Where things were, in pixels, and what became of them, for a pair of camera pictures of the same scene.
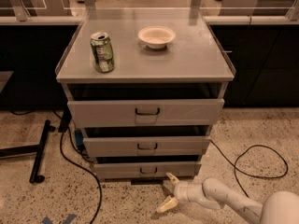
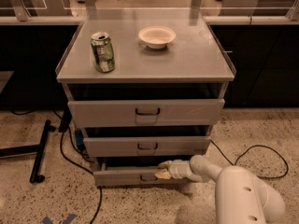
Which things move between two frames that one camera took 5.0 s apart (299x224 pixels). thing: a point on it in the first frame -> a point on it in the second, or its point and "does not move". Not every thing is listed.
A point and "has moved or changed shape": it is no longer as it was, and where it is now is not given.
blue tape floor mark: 47,220 does not move
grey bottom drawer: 146,171 has moved or changed shape
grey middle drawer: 161,146 does not move
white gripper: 181,191 -> 175,169
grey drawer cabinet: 145,88 does not move
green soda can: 103,51 does not move
